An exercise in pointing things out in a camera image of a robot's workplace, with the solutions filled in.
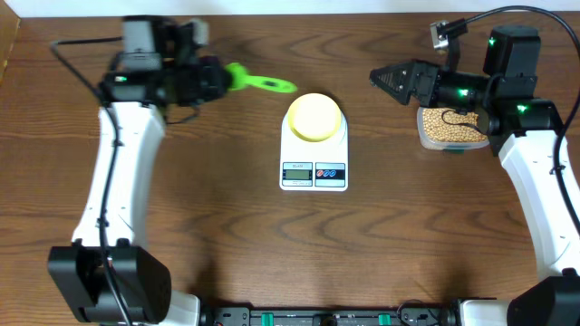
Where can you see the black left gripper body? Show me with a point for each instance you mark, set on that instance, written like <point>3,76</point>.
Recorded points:
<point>197,85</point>

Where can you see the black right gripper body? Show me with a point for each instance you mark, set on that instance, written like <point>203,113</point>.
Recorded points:
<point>454,90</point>

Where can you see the green plastic measuring scoop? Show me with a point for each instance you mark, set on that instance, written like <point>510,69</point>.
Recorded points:
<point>241,78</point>

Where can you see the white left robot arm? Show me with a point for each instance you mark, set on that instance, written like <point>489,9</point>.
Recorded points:
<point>106,274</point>

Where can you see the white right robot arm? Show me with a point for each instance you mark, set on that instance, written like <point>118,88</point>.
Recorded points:
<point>522,131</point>

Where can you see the yellow plastic bowl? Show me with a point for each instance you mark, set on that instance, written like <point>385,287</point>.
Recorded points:
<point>314,117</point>

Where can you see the white digital kitchen scale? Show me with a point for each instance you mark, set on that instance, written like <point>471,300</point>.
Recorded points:
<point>314,166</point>

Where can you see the clear container of soybeans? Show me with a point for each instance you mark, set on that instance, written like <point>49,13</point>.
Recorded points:
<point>445,129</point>

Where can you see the cardboard side panel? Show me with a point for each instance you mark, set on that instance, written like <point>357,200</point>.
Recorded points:
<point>9,27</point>

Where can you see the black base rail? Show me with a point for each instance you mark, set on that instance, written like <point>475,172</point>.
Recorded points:
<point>412,314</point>

